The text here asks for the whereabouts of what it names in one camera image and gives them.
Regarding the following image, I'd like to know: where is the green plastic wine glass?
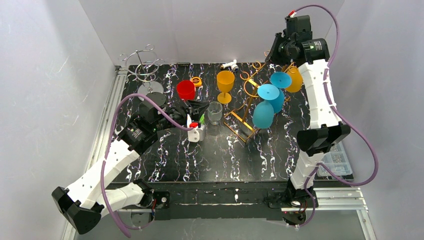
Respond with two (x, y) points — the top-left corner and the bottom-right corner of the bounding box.
(199, 113), (205, 125)

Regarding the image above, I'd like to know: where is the blue wine glass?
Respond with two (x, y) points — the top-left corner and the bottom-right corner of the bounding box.
(269, 71), (292, 114)

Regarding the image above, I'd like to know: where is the orange wine glass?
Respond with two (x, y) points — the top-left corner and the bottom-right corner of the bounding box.
(285, 66), (303, 93)
(216, 70), (235, 105)

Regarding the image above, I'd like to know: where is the gold wire glass rack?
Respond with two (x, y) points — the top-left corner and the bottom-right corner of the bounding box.
(223, 49), (299, 145)

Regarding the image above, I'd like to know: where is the teal wine glass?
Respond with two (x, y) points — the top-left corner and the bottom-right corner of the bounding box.
(252, 84), (280, 129)

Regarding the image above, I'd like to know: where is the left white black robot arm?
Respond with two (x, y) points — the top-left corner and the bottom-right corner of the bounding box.
(51, 92), (209, 236)

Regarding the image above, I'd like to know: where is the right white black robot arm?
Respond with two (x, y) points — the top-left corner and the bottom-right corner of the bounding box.
(265, 15), (351, 190)

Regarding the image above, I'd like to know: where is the red plastic wine glass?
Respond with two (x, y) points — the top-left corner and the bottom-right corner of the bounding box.
(176, 80), (196, 100)

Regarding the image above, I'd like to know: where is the silver round glass rack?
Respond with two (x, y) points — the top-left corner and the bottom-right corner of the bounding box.
(118, 44), (164, 96)

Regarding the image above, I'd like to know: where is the clear glass tumbler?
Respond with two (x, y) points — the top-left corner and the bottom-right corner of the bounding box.
(207, 101), (223, 126)

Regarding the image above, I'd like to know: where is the white small fitting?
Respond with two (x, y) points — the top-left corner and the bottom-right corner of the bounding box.
(220, 59), (239, 72)

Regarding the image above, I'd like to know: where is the silver wrench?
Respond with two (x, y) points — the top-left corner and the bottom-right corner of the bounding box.
(114, 126), (124, 135)

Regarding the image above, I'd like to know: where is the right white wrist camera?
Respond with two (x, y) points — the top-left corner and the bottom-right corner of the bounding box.
(283, 15), (312, 36)

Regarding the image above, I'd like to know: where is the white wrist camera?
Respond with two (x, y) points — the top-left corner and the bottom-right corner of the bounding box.
(283, 15), (312, 36)
(187, 122), (206, 143)

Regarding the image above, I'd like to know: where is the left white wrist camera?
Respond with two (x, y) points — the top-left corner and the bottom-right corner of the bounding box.
(187, 122), (206, 143)

